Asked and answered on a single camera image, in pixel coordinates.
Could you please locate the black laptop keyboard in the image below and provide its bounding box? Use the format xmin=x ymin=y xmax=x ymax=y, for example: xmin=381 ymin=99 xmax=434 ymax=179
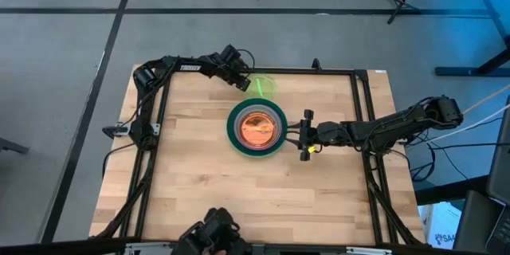
xmin=484 ymin=205 xmax=510 ymax=255

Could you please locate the black cable bundle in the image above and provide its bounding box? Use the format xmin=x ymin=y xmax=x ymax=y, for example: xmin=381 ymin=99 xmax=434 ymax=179
xmin=408 ymin=137 xmax=510 ymax=184

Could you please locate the black stand foot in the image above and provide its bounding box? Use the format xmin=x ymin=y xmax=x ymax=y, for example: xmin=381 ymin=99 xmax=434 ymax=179
xmin=0 ymin=137 xmax=31 ymax=155

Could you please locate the black desk base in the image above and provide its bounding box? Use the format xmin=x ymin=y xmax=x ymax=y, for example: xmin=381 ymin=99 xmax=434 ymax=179
xmin=434 ymin=0 xmax=510 ymax=77

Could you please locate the large green plastic plate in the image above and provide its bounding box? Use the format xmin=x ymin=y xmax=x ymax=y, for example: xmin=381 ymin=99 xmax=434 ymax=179
xmin=226 ymin=97 xmax=288 ymax=158

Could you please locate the white cable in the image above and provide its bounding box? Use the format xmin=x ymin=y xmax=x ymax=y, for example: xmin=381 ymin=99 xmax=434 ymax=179
xmin=428 ymin=103 xmax=510 ymax=144

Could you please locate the yellow-green translucent plastic plate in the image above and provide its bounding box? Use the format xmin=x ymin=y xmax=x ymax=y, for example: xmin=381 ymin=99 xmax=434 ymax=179
xmin=243 ymin=73 xmax=277 ymax=100

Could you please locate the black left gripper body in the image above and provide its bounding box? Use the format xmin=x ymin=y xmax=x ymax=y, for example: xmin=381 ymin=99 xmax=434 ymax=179
xmin=214 ymin=43 xmax=253 ymax=92

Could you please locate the black monitor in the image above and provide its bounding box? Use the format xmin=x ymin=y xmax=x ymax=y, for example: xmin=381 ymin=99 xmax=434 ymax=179
xmin=486 ymin=95 xmax=510 ymax=206

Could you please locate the silver aluminium bracket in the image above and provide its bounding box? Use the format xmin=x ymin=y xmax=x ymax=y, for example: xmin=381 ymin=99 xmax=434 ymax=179
xmin=124 ymin=241 xmax=176 ymax=255
xmin=345 ymin=246 xmax=394 ymax=255

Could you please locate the orange cable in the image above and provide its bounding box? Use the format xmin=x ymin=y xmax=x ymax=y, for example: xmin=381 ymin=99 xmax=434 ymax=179
xmin=461 ymin=84 xmax=510 ymax=116

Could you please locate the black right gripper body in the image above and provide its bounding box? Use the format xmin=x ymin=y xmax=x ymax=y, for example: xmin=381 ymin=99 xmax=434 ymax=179
xmin=300 ymin=108 xmax=347 ymax=163

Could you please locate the black aluminium table frame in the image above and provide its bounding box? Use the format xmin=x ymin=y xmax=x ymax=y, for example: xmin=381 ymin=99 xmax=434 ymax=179
xmin=91 ymin=57 xmax=431 ymax=255

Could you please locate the white cardboard box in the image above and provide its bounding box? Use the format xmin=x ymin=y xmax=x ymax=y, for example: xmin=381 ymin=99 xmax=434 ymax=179
xmin=418 ymin=201 xmax=463 ymax=250

